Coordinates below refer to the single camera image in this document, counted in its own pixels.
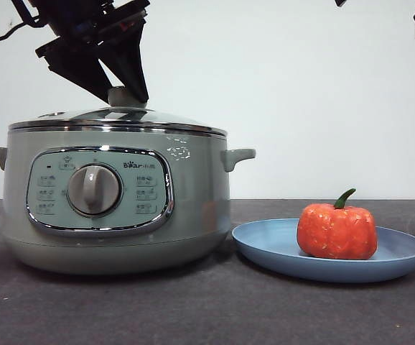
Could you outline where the glass lid with green knob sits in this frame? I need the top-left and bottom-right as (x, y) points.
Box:
(7, 86), (228, 137)

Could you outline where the orange pumpkin with green stem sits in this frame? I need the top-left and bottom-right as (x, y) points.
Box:
(296, 188), (378, 260)

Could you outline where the pale green electric steamer pot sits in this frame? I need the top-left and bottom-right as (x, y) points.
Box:
(0, 124), (257, 277)

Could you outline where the blue round plate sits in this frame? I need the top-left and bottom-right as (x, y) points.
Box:
(230, 218), (415, 284)

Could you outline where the black cable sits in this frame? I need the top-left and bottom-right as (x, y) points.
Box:
(0, 0), (56, 45)

